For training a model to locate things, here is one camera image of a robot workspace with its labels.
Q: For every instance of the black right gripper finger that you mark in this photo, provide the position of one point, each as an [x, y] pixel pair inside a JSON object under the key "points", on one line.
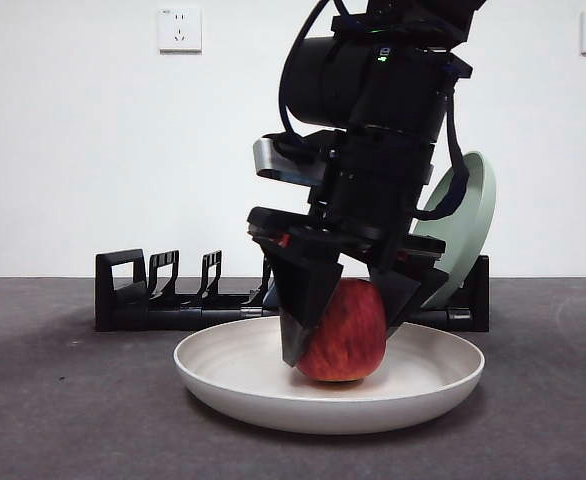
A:
{"points": [[303, 290], [398, 300]]}

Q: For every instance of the red apple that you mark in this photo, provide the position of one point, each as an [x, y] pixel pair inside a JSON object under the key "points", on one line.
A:
{"points": [[345, 340]]}

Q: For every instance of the pale yellow cream plate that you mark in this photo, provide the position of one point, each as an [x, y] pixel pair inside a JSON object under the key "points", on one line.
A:
{"points": [[423, 390]]}

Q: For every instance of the green plate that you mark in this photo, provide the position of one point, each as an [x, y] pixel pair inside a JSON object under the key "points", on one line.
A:
{"points": [[478, 215]]}

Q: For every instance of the black plate rack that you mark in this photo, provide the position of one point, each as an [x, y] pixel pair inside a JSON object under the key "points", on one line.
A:
{"points": [[123, 320]]}

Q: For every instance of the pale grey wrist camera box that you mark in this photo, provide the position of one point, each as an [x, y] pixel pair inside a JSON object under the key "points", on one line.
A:
{"points": [[273, 157]]}

